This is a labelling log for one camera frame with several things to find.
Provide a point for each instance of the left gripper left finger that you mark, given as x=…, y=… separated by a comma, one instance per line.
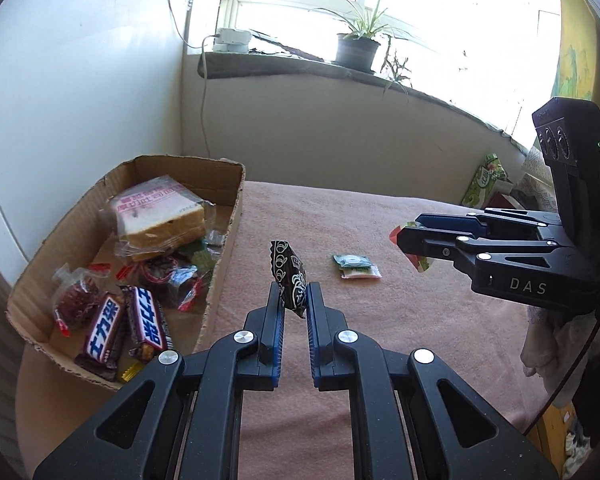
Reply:
x=180, y=417

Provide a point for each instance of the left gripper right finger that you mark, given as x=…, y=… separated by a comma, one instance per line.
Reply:
x=412, y=416

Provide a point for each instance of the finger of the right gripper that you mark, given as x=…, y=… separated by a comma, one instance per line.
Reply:
x=445, y=227
x=414, y=241

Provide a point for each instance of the teal mint candy packet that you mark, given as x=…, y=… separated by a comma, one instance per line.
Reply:
x=356, y=267

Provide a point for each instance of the yellow candy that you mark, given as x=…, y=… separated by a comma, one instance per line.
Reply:
x=130, y=372

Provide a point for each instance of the brown English Snickers bar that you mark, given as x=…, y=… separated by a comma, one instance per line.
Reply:
x=150, y=333

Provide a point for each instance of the brown Chinese Snickers bar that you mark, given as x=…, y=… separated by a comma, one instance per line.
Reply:
x=104, y=339

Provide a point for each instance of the black patterned candy packet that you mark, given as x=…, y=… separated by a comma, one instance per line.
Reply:
x=290, y=276

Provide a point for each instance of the clear red dried-fruit bag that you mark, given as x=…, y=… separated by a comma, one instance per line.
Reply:
x=172, y=282

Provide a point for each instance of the green candy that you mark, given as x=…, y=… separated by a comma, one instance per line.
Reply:
x=200, y=254

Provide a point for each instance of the red dates snack bag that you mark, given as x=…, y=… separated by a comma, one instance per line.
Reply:
x=75, y=299

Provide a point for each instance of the packaged sliced bread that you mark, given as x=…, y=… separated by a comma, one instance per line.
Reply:
x=157, y=216

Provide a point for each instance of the green snack bag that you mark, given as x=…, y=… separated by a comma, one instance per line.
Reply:
x=481, y=186

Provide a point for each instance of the white lace cloth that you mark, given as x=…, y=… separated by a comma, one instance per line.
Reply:
x=537, y=181

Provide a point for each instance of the pink table cloth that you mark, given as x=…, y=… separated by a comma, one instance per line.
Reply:
x=296, y=432

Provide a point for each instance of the potted spider plant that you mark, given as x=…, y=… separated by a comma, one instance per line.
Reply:
x=358, y=45

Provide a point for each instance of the brown cardboard box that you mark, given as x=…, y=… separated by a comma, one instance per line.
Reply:
x=85, y=239

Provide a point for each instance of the grey window sill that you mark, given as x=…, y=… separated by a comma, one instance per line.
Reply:
x=226, y=65

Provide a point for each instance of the white power adapter box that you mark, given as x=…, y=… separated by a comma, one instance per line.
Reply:
x=230, y=40

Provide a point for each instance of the white cabinet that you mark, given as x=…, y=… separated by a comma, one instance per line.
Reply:
x=84, y=85

